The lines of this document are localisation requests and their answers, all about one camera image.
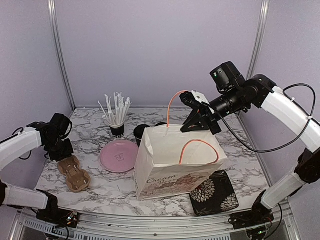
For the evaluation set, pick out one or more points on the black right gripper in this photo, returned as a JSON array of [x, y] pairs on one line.
[[200, 125]]

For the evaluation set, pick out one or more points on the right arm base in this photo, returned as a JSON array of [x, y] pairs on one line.
[[257, 215]]

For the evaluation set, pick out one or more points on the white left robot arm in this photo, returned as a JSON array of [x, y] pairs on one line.
[[23, 141]]

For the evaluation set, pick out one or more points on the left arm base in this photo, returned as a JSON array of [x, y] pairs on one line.
[[55, 215]]

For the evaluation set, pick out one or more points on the black cup holding straws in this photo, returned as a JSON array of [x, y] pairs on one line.
[[118, 130]]

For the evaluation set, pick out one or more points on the white wrapped straws bundle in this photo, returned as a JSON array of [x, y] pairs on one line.
[[117, 107]]

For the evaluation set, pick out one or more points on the black paper coffee cup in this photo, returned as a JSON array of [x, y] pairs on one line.
[[160, 124]]

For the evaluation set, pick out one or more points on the black floral square plate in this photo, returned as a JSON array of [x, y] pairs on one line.
[[214, 196]]

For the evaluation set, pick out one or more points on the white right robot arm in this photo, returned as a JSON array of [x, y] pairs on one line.
[[264, 94]]

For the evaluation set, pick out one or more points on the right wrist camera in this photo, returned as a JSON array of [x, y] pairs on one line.
[[193, 99]]

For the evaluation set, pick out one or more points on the pink round plate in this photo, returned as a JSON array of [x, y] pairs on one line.
[[119, 156]]

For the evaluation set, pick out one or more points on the cream bear paper bag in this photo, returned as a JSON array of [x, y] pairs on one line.
[[171, 162]]

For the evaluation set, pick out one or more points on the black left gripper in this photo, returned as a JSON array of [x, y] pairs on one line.
[[69, 151]]

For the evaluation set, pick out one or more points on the brown cardboard cup carrier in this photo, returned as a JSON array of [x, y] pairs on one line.
[[77, 179]]

